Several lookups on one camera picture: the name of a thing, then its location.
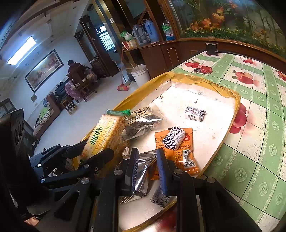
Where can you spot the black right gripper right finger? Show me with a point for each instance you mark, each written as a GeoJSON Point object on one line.
{"type": "Point", "coordinates": [168, 180]}

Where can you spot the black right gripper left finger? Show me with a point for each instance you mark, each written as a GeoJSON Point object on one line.
{"type": "Point", "coordinates": [130, 167]}

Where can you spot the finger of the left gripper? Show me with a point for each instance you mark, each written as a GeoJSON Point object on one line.
{"type": "Point", "coordinates": [75, 150]}
{"type": "Point", "coordinates": [98, 161]}

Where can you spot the small orange snack packet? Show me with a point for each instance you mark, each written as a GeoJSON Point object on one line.
{"type": "Point", "coordinates": [183, 157]}

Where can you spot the blue white candy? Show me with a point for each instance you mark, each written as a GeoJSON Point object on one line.
{"type": "Point", "coordinates": [174, 138]}
{"type": "Point", "coordinates": [195, 114]}
{"type": "Point", "coordinates": [160, 199]}

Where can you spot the green yellow cracker pack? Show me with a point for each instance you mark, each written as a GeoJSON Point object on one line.
{"type": "Point", "coordinates": [106, 134]}

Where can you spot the person's left hand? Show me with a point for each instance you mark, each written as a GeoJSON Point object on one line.
{"type": "Point", "coordinates": [32, 221]}

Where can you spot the yellow rimmed white tray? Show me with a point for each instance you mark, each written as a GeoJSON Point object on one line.
{"type": "Point", "coordinates": [201, 204]}

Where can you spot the seated person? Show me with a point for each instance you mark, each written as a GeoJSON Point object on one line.
{"type": "Point", "coordinates": [82, 81]}

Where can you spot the red broom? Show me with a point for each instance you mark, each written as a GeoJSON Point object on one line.
{"type": "Point", "coordinates": [122, 86]}

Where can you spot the framed landscape painting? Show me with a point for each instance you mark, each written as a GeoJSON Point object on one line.
{"type": "Point", "coordinates": [40, 73]}

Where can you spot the green fruit pattern tablecloth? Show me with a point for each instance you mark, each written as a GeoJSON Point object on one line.
{"type": "Point", "coordinates": [251, 162]}

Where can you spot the white plastic bucket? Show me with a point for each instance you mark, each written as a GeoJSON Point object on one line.
{"type": "Point", "coordinates": [140, 74]}

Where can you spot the red bottle cap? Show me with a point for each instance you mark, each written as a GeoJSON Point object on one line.
{"type": "Point", "coordinates": [203, 70]}

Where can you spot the ceiling fluorescent lamp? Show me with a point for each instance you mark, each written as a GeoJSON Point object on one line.
{"type": "Point", "coordinates": [22, 51]}

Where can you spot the wooden cabinet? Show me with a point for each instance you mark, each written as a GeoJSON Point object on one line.
{"type": "Point", "coordinates": [161, 57]}

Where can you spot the dark small jar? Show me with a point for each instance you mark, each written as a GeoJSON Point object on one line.
{"type": "Point", "coordinates": [212, 49]}

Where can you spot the grey kettle jug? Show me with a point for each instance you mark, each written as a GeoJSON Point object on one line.
{"type": "Point", "coordinates": [139, 34]}

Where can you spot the blue thermos jug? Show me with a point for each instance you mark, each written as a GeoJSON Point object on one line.
{"type": "Point", "coordinates": [151, 30]}

